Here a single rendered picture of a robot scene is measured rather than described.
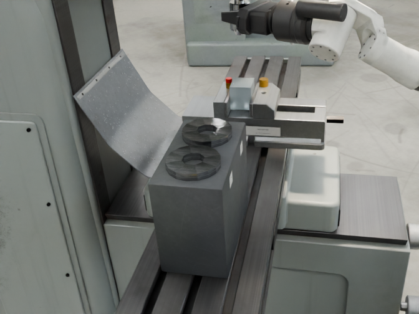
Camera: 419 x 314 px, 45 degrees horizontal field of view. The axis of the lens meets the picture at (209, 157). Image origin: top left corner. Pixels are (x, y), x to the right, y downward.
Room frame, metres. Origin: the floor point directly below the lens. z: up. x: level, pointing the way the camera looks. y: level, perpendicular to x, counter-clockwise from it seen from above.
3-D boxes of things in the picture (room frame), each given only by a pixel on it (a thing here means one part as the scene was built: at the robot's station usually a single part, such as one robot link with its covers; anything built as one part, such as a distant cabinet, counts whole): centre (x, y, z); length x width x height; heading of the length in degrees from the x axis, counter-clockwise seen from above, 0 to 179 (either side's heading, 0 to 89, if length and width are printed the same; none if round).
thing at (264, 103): (1.12, -0.15, 1.03); 0.12 x 0.06 x 0.04; 165
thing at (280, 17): (1.08, -0.16, 1.24); 0.13 x 0.12 x 0.10; 141
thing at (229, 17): (1.11, -0.07, 1.24); 0.06 x 0.02 x 0.03; 51
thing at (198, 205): (0.74, 0.01, 1.04); 0.22 x 0.12 x 0.20; 165
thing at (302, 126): (1.13, -0.12, 0.99); 0.35 x 0.15 x 0.11; 75
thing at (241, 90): (1.13, -0.09, 1.05); 0.06 x 0.05 x 0.06; 165
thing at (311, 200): (1.14, -0.09, 0.80); 0.50 x 0.35 x 0.12; 76
